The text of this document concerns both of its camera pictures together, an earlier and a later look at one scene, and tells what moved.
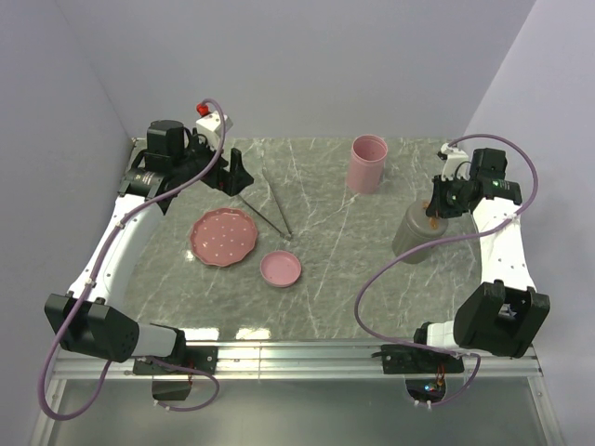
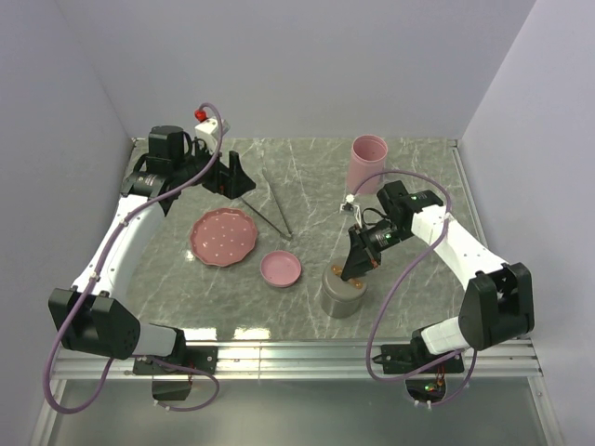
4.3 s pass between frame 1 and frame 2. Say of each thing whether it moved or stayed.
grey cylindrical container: moved
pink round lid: stayed
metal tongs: stayed
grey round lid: moved
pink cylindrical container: stayed
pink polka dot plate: stayed
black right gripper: moved
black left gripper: stayed
